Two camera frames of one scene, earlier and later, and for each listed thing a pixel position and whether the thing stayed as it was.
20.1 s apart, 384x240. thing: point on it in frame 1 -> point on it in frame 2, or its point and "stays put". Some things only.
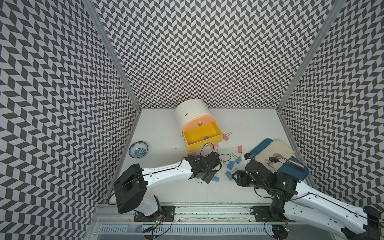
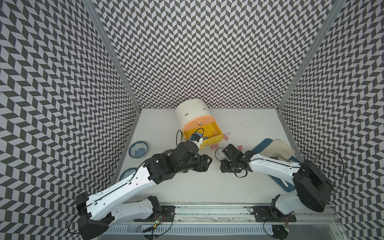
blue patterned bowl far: [138, 149] stays put
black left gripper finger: [208, 177] -> [201, 168]
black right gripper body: [260, 184] -> [237, 169]
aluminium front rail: [117, 213] stays put
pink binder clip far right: [225, 136] stays put
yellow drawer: [203, 136] stays put
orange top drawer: [199, 120] stays put
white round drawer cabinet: [188, 109] stays put
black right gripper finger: [241, 178] -> [229, 151]
